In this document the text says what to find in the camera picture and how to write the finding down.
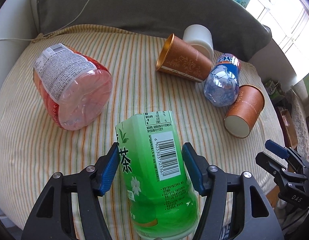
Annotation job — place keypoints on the pink plastic bottle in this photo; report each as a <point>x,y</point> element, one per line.
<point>74,87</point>

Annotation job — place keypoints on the window frame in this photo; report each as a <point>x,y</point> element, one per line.
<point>289,24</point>

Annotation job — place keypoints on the green paper bag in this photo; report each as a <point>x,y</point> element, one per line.
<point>274,91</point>

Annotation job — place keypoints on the cardboard box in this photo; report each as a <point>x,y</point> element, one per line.
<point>288,128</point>

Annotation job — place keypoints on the green tea bottle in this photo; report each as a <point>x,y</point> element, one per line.
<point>162,203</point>

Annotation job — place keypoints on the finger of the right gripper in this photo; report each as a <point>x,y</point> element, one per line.
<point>270,165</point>
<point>277,149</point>

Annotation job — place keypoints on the brown paper cup far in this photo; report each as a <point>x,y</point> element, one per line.
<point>181,59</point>

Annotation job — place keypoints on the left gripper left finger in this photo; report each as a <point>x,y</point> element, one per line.
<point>52,215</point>

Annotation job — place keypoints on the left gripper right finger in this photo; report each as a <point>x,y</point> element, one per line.
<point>252,214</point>

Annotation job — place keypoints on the brown paper cup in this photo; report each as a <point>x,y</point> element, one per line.
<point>181,59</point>
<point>244,112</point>

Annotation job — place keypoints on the blue plastic bottle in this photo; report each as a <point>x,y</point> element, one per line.
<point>221,86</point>

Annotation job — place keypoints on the white cup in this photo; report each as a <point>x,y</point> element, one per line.
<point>200,38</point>

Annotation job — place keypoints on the brown paper cup near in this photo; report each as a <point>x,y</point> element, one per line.
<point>244,112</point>

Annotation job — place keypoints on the grey back cushion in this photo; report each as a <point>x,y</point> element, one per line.
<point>234,30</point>

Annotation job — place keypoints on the white lace cloth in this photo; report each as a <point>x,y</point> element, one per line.
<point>299,115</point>

